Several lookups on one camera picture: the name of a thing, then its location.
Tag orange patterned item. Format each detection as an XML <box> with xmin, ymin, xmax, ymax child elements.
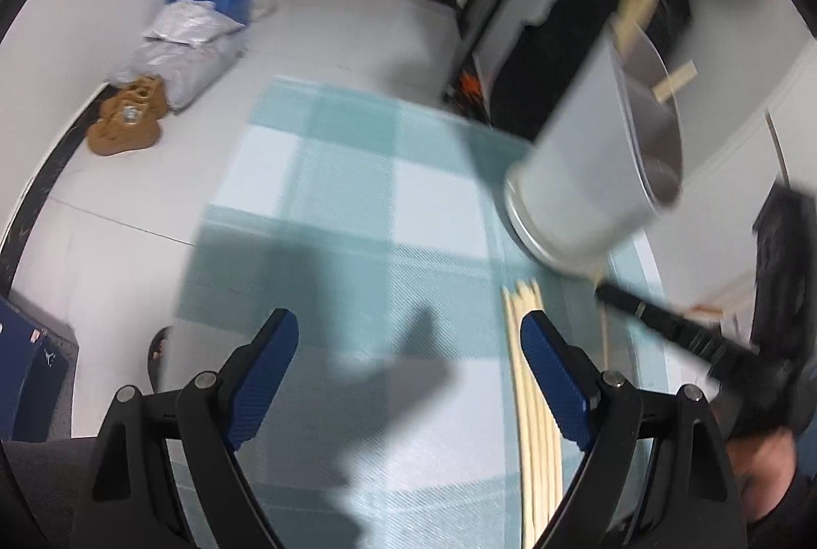
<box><xmin>447</xmin><ymin>70</ymin><xmax>492</xmax><ymax>106</ymax></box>

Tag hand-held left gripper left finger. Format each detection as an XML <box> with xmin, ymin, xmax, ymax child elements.
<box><xmin>89</xmin><ymin>307</ymin><xmax>301</xmax><ymax>549</ymax></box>

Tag bundle of wooden chopsticks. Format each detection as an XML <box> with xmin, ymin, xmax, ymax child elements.
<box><xmin>501</xmin><ymin>279</ymin><xmax>566</xmax><ymax>549</ymax></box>

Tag white plastic bag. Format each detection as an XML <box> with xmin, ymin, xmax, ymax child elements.
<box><xmin>143</xmin><ymin>0</ymin><xmax>247</xmax><ymax>45</ymax></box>

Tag dark round object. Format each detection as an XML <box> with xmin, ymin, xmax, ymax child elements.
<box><xmin>148</xmin><ymin>325</ymin><xmax>173</xmax><ymax>390</ymax></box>

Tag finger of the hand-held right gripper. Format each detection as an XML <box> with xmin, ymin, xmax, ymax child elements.
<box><xmin>595</xmin><ymin>282</ymin><xmax>767</xmax><ymax>380</ymax></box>

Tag person's right hand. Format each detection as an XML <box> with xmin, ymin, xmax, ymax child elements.
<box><xmin>728</xmin><ymin>431</ymin><xmax>802</xmax><ymax>524</ymax></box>

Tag dark blue box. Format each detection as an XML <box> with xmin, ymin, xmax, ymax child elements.
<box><xmin>0</xmin><ymin>294</ymin><xmax>81</xmax><ymax>441</ymax></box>

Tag wooden chopstick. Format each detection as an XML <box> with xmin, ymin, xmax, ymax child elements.
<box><xmin>614</xmin><ymin>0</ymin><xmax>642</xmax><ymax>45</ymax></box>
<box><xmin>622</xmin><ymin>0</ymin><xmax>663</xmax><ymax>53</ymax></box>
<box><xmin>652</xmin><ymin>62</ymin><xmax>698</xmax><ymax>100</ymax></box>

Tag black skirting board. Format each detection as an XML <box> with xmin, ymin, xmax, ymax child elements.
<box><xmin>0</xmin><ymin>83</ymin><xmax>116</xmax><ymax>295</ymax></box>

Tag white cylindrical holder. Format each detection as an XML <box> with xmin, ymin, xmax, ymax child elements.
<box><xmin>503</xmin><ymin>22</ymin><xmax>687</xmax><ymax>275</ymax></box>

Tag black hanging jacket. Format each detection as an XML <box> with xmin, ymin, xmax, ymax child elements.
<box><xmin>488</xmin><ymin>0</ymin><xmax>693</xmax><ymax>141</ymax></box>

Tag teal checked tablecloth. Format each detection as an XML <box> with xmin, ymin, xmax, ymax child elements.
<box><xmin>175</xmin><ymin>75</ymin><xmax>671</xmax><ymax>549</ymax></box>

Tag grey plastic package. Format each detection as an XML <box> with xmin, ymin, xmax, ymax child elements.
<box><xmin>108</xmin><ymin>35</ymin><xmax>247</xmax><ymax>109</ymax></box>

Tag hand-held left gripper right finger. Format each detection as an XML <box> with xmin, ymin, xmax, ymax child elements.
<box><xmin>520</xmin><ymin>312</ymin><xmax>748</xmax><ymax>549</ymax></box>

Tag brown plush slipper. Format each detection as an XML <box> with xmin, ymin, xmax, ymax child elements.
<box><xmin>86</xmin><ymin>105</ymin><xmax>160</xmax><ymax>155</ymax></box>
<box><xmin>102</xmin><ymin>77</ymin><xmax>168</xmax><ymax>121</ymax></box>

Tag person's grey trousers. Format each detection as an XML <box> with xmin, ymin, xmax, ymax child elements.
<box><xmin>0</xmin><ymin>439</ymin><xmax>103</xmax><ymax>549</ymax></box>

